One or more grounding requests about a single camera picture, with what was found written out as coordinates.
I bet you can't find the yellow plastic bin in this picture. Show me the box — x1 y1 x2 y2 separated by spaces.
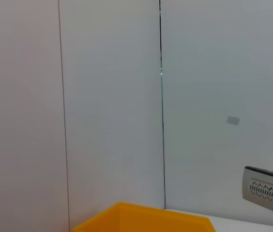
71 201 217 232

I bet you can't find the small grey wall label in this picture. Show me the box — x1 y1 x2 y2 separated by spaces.
226 116 241 126

